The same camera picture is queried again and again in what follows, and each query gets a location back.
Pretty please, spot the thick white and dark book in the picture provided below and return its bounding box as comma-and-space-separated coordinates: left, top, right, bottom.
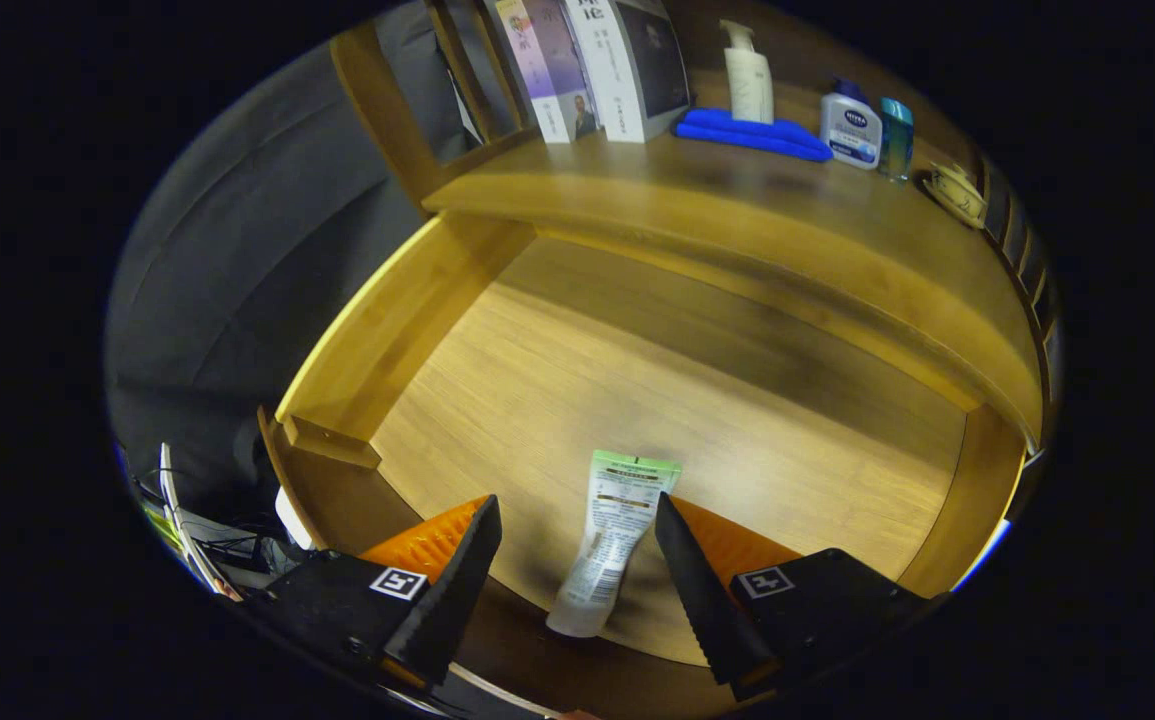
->
562, 0, 691, 144

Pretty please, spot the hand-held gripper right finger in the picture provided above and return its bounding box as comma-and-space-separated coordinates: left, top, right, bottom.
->
653, 492, 948, 701

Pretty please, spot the white bottle with blue cap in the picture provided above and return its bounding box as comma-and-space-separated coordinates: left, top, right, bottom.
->
819, 78, 884, 171

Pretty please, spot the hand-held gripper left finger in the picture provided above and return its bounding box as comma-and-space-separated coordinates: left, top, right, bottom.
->
247, 494, 504, 691

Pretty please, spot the white pump bottle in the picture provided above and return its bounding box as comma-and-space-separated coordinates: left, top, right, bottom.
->
719, 18, 776, 126

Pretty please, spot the blue folded cloth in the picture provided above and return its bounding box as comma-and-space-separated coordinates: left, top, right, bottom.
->
672, 107, 835, 164

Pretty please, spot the brown wooden cabinet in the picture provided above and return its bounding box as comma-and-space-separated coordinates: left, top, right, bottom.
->
330, 0, 1063, 451

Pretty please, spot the white squeeze tube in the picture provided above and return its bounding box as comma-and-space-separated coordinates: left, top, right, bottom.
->
545, 449, 683, 639

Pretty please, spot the brown wooden drawer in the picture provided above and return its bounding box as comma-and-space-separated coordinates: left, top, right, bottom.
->
257, 210, 1028, 701

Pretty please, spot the wooden countertop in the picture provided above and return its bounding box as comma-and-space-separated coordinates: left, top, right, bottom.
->
422, 65, 1043, 441

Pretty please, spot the black backdrop cloth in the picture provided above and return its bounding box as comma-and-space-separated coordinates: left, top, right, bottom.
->
105, 5, 478, 521

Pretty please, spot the purple book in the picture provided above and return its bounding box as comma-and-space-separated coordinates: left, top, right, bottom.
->
493, 0, 600, 144

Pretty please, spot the teal bottle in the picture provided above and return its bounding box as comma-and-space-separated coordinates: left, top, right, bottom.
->
877, 96, 915, 185

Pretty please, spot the lidded ceramic teacup with saucer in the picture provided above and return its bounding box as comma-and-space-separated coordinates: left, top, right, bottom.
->
922, 160, 988, 231

